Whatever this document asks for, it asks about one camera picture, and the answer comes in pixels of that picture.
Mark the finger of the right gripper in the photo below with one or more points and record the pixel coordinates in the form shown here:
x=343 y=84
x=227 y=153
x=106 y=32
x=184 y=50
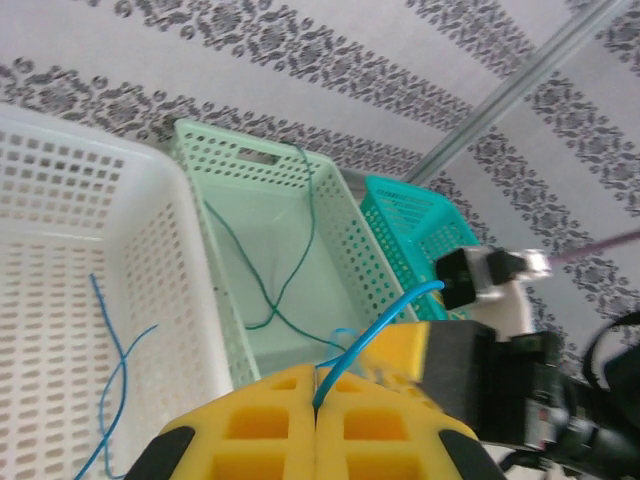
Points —
x=400 y=360

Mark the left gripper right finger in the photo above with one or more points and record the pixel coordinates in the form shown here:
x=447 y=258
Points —
x=390 y=440

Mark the white perforated plastic basket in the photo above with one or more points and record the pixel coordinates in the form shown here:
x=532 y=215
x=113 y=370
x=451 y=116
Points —
x=160 y=190

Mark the aluminium frame post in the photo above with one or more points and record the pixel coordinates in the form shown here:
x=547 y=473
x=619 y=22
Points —
x=500 y=97

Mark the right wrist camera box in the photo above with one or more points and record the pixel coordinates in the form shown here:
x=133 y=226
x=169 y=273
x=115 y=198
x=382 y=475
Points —
x=457 y=280

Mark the teal plastic basket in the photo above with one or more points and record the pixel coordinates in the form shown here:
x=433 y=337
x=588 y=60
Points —
x=400 y=220

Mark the mint green plastic basket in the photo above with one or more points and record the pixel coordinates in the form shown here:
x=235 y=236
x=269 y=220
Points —
x=270 y=225

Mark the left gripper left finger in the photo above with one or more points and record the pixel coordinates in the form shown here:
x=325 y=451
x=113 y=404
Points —
x=250 y=435

